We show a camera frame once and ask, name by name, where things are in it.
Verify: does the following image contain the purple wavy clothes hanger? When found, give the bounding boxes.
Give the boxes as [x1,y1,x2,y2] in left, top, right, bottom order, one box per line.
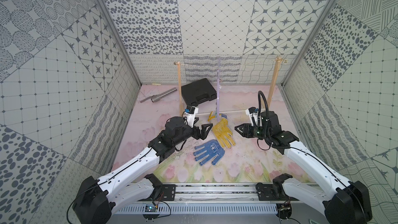
[216,57,221,122]

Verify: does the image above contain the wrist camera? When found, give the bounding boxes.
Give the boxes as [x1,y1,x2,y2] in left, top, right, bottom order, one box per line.
[184,106,199,128]
[245,107,259,126]

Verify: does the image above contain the green circuit board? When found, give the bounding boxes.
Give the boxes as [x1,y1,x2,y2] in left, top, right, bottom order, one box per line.
[145,204,158,213]

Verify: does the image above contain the black plastic case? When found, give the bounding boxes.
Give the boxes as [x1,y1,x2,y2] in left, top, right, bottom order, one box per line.
[181,78,217,107]

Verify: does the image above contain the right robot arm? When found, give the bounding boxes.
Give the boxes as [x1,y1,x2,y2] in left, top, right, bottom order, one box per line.
[235,107,373,224]

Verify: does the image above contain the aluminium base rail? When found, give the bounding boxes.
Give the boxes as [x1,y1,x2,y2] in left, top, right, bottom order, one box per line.
[124,181,312,204]

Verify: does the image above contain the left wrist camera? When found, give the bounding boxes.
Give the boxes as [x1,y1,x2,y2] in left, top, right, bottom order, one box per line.
[184,106,199,128]

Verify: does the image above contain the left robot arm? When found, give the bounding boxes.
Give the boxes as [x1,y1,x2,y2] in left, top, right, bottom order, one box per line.
[69,116,213,224]

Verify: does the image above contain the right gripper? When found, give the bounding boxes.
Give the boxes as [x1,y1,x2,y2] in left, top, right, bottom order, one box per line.
[234,123,271,141]

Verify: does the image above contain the wooden drying rack frame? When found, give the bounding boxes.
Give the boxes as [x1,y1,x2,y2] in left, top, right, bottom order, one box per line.
[174,55,288,115]

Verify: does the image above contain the black corrugated cable hose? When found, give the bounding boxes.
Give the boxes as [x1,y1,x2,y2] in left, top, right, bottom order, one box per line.
[257,91,270,122]

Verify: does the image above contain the grey metal cylinder tool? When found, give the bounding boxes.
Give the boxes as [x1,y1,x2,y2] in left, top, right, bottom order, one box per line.
[140,87,177,103]

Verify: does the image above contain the yellow dotted work glove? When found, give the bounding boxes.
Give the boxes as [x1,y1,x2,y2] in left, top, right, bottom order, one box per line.
[208,111,236,148]

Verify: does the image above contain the blue dotted glove flat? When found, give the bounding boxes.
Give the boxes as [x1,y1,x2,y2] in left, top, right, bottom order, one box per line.
[193,140,225,166]

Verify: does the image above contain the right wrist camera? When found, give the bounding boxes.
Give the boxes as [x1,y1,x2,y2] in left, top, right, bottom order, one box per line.
[245,107,259,126]

